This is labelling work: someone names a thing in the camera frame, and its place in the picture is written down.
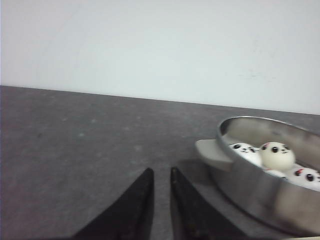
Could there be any stainless steel steamer pot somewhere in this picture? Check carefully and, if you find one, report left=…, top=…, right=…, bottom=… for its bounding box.
left=195, top=116, right=320, bottom=236

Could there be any panda bun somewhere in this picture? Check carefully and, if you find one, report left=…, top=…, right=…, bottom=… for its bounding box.
left=285, top=166, right=320, bottom=191
left=259, top=141, right=296, bottom=172
left=229, top=142, right=262, bottom=167

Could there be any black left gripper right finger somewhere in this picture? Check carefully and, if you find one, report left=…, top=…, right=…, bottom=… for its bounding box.
left=170, top=167, right=248, bottom=240

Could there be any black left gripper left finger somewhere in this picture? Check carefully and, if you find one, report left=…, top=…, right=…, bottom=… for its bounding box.
left=72, top=168, right=155, bottom=240

